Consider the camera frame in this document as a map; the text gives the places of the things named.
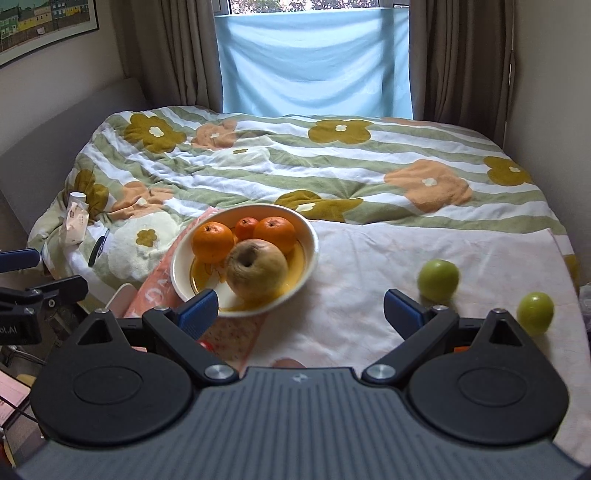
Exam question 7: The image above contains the left brown curtain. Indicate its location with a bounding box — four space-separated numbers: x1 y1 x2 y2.
110 0 222 112

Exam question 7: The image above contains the brown kiwi fruit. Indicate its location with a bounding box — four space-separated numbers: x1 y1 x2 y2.
271 358 304 369

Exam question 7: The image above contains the red cherry tomato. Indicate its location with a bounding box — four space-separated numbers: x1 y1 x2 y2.
198 340 214 353

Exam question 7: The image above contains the cream duck-print bowl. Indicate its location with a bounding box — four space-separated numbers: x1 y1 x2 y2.
170 204 318 318

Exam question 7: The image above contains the large orange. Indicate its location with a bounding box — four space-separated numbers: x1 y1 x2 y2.
191 221 235 264

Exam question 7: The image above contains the floral striped quilt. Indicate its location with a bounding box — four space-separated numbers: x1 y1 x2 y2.
28 106 579 307

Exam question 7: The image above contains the brown curtain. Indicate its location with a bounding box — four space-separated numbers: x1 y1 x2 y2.
409 0 515 146
110 0 222 112

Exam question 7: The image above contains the wrinkled russet apple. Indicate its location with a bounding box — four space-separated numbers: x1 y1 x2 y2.
225 239 288 302

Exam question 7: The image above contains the green apple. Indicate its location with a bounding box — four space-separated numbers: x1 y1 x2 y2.
517 292 554 336
417 259 460 304

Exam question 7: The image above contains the framed wall picture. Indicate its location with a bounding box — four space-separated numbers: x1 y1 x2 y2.
0 0 99 67

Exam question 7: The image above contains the white tray cloth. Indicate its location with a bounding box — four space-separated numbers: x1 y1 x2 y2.
238 221 590 465

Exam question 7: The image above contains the light blue window sheet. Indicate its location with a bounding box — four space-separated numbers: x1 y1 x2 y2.
215 7 413 119

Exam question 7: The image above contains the small white pink carton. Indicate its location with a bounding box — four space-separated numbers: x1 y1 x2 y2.
60 191 89 247

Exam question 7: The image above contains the right brown curtain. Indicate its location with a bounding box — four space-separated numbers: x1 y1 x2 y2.
409 0 515 146

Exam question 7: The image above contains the small mandarin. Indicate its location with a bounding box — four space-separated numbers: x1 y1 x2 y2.
235 217 259 241

